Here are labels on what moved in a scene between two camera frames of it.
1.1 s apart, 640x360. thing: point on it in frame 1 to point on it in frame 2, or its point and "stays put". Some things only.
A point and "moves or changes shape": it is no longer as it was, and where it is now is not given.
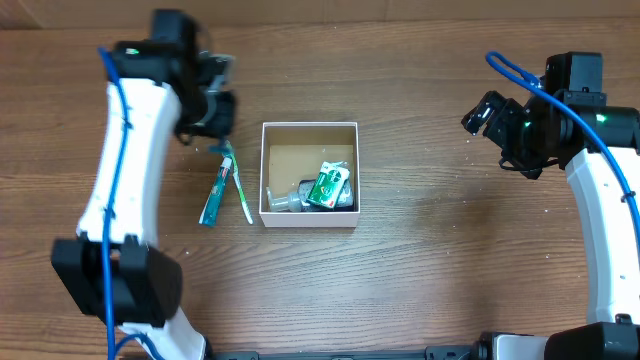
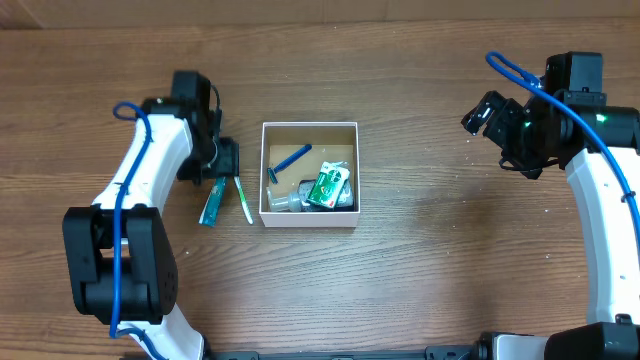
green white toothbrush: [237, 177] stays put
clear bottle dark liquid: [298, 202] stays put
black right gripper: [500, 122] stays put
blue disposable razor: [217, 149] moves or changes shape
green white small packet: [329, 184] stays put
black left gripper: [211, 122] to [227, 165]
